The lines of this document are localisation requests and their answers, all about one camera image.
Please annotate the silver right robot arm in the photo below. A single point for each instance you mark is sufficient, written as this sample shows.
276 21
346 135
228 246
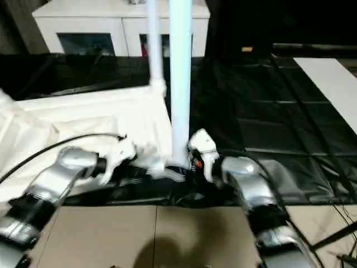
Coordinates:
251 181

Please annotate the white cabinet with glass doors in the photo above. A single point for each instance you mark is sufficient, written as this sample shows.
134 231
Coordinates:
97 22

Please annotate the grey curtain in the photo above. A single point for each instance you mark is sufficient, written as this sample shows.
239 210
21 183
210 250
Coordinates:
19 25

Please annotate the black mat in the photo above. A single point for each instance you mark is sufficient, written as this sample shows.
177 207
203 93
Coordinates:
265 111

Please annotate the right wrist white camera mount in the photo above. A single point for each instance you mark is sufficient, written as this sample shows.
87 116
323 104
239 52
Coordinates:
205 145

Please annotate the white plastic table top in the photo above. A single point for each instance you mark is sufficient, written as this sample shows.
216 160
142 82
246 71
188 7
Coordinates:
69 120

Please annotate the white flat board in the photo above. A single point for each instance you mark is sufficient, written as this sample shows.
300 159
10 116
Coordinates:
332 83

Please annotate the small yellow object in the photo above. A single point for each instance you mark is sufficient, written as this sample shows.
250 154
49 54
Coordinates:
246 49

